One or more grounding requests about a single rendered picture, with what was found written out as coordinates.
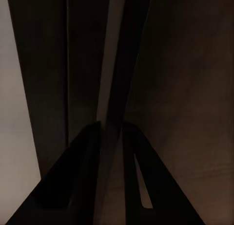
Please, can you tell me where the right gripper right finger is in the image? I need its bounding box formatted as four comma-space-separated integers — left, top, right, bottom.
122, 121, 205, 225

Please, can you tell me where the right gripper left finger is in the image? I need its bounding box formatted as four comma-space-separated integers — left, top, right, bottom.
5, 121, 101, 225

